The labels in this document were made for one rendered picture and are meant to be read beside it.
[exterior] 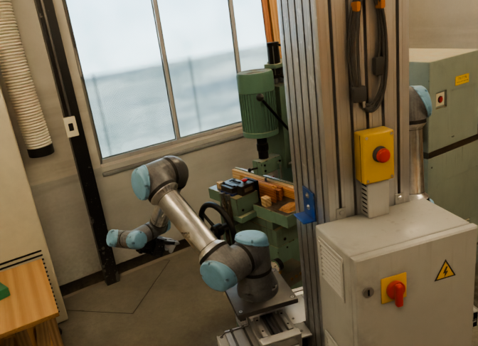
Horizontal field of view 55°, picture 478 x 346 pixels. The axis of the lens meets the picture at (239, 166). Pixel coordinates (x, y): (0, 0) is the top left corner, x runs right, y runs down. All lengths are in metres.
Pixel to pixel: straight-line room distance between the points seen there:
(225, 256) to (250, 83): 0.91
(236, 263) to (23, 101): 1.88
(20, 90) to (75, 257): 1.24
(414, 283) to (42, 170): 2.59
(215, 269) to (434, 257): 0.66
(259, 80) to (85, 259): 2.02
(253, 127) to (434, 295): 1.22
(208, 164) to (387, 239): 2.65
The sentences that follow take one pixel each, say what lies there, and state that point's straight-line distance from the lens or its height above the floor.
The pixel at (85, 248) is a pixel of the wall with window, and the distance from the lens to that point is 3.53.
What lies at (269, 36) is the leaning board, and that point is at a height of 1.55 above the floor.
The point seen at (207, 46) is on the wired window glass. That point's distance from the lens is 3.66.
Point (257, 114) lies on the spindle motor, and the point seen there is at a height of 1.31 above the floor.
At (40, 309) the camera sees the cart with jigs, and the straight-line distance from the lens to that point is 2.56.
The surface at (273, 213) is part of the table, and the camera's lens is 2.13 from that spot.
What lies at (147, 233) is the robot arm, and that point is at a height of 0.95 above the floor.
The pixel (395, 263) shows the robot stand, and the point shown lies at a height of 1.19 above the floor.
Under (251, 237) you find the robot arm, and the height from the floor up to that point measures 1.05.
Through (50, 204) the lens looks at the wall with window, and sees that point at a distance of 3.37.
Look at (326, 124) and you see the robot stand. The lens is 1.18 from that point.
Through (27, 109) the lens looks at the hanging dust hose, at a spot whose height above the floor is 1.38.
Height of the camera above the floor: 1.80
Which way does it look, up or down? 19 degrees down
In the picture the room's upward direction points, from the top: 7 degrees counter-clockwise
